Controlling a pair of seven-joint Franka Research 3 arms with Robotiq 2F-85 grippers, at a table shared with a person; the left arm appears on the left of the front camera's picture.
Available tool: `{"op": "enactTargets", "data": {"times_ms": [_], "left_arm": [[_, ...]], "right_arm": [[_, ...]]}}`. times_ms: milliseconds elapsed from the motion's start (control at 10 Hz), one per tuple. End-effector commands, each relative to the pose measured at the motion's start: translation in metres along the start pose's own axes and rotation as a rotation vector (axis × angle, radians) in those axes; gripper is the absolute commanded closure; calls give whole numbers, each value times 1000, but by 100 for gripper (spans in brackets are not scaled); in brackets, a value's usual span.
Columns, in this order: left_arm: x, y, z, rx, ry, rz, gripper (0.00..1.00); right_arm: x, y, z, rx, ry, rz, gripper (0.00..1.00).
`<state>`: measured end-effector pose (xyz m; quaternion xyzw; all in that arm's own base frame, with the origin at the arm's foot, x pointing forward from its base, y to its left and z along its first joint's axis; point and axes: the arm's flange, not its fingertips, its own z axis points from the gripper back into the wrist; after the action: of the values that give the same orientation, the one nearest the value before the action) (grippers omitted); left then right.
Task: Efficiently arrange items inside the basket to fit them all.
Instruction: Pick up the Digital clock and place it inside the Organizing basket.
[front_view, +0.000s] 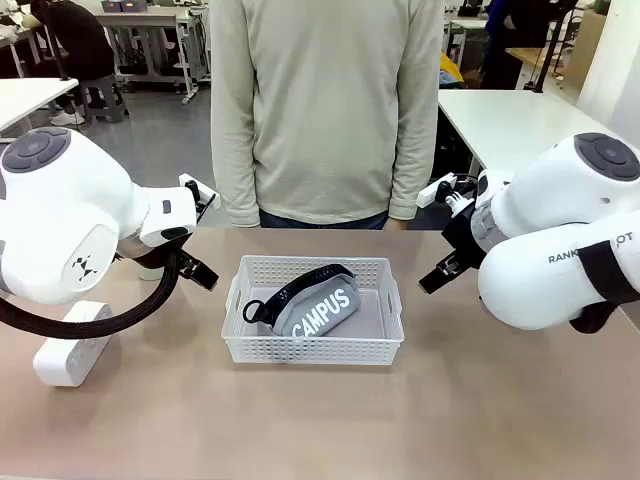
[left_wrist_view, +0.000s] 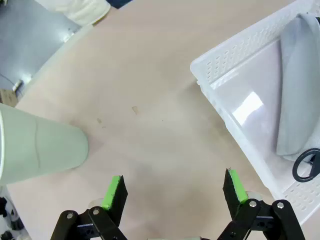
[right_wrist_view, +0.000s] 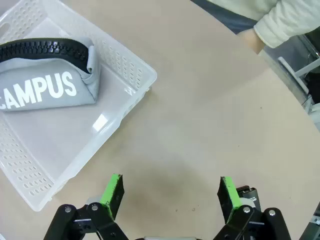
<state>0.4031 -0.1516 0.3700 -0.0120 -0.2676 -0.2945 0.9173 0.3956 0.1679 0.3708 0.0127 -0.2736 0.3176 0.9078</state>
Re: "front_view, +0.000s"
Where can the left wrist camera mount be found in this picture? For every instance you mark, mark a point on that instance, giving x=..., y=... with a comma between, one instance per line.
x=192, y=190

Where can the white perforated plastic basket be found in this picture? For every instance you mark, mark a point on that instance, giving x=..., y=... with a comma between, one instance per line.
x=310, y=347

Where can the large white table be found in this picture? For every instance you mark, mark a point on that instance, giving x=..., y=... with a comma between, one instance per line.
x=500, y=120

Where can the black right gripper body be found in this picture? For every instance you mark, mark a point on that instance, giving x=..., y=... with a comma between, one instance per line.
x=462, y=235

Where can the grey CAMPUS pouch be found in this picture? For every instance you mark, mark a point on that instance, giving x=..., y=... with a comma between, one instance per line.
x=325, y=310

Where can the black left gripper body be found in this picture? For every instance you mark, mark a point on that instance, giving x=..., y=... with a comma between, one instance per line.
x=145, y=259

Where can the white power strip box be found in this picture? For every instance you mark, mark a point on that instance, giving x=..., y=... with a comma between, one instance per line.
x=70, y=345

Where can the seated person in black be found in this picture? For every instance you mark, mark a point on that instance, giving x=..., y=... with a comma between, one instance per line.
x=80, y=45

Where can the person in blue jacket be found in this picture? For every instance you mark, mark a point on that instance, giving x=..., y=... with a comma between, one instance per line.
x=510, y=40

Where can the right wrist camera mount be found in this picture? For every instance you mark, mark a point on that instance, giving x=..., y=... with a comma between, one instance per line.
x=440, y=191

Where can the grey step stool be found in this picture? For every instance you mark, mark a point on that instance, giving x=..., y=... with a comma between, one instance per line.
x=102, y=97

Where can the person in beige sweater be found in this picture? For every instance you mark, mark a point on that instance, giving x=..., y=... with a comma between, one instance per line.
x=325, y=100

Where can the grey workbench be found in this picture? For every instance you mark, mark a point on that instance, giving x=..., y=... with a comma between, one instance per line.
x=150, y=30

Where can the blue storage bin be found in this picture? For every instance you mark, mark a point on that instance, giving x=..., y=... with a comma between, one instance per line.
x=122, y=5

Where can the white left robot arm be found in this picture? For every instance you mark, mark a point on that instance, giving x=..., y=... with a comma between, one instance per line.
x=65, y=215

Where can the white table with metal legs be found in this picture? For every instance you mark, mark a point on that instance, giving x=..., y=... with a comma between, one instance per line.
x=25, y=97

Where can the wooden top table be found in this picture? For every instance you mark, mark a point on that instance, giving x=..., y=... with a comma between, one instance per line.
x=535, y=55

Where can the black stand pole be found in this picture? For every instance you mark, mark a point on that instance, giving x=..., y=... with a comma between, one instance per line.
x=57, y=50

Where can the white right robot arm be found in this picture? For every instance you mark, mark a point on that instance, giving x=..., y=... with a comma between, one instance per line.
x=550, y=225

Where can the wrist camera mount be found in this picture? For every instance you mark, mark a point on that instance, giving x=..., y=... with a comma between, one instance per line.
x=192, y=190
x=440, y=191

